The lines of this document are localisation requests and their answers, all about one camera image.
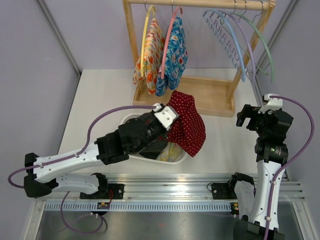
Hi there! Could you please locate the dark grey dotted skirt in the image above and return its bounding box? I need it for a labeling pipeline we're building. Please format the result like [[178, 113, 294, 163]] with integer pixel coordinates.
[[139, 139, 168, 160]]

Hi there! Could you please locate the pastel floral skirt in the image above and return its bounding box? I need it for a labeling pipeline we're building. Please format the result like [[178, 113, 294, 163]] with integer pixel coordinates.
[[156, 142, 184, 163]]

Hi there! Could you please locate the red polka dot skirt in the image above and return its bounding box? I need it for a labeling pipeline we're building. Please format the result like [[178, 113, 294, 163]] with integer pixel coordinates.
[[167, 90, 206, 157]]

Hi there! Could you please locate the mint green hanger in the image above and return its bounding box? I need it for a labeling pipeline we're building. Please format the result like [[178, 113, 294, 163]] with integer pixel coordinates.
[[239, 0, 276, 83]]

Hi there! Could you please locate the lilac hanger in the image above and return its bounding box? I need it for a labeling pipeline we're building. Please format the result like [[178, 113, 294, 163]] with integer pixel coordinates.
[[222, 11, 256, 85]]

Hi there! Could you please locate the light blue hanger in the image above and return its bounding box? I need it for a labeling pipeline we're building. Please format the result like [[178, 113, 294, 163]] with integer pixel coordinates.
[[202, 9, 246, 82]]

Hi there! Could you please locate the pink hanger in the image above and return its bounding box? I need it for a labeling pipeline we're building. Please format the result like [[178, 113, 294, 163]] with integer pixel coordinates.
[[160, 0, 183, 80]]

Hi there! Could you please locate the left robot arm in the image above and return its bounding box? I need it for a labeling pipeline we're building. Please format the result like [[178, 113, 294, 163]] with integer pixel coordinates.
[[23, 109, 178, 199]]

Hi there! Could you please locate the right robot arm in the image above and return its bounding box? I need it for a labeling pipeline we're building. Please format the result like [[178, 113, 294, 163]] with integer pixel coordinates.
[[226, 104, 294, 240]]

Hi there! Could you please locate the blue floral skirt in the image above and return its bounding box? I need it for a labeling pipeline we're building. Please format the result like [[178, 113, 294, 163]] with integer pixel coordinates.
[[155, 16, 188, 97]]

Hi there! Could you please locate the orange yellow floral skirt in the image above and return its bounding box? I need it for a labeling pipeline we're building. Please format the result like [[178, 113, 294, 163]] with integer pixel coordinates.
[[132, 17, 165, 95]]

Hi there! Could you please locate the yellow hanger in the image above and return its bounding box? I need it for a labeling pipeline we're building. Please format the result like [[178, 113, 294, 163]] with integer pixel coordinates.
[[139, 0, 157, 78]]

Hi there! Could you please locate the white perforated plastic basket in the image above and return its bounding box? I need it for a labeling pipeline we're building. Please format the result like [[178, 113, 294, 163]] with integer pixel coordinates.
[[120, 113, 188, 165]]

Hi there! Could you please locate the wooden clothes rack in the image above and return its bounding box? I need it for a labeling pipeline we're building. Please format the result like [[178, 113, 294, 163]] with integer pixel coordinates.
[[122, 0, 276, 118]]

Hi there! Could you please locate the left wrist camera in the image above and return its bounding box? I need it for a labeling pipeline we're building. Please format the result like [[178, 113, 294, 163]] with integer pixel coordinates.
[[152, 103, 179, 131]]

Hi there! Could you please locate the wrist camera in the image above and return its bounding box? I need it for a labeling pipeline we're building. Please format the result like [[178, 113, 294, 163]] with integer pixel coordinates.
[[152, 103, 179, 131], [258, 93, 283, 114]]

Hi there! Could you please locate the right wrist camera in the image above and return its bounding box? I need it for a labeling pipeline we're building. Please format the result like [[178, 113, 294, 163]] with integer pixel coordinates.
[[258, 93, 283, 114]]

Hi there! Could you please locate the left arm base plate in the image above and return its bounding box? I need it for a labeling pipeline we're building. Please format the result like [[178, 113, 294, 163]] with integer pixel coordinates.
[[79, 183, 125, 200]]

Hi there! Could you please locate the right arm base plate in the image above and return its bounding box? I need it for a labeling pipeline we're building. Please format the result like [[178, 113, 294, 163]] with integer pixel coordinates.
[[207, 182, 258, 201]]

